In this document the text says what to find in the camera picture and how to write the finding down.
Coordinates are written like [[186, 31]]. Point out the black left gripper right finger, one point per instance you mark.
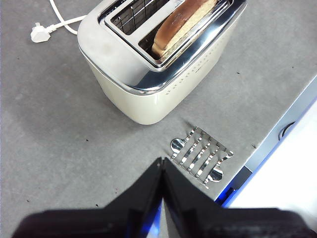
[[223, 220]]

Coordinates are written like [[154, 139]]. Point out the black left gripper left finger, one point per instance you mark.
[[104, 215]]

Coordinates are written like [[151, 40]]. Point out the brown-crusted bread slice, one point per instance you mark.
[[183, 27]]

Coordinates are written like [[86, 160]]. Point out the stainless steel toast rack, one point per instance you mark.
[[198, 155]]

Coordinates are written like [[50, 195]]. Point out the cream toaster with chrome top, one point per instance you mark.
[[128, 84]]

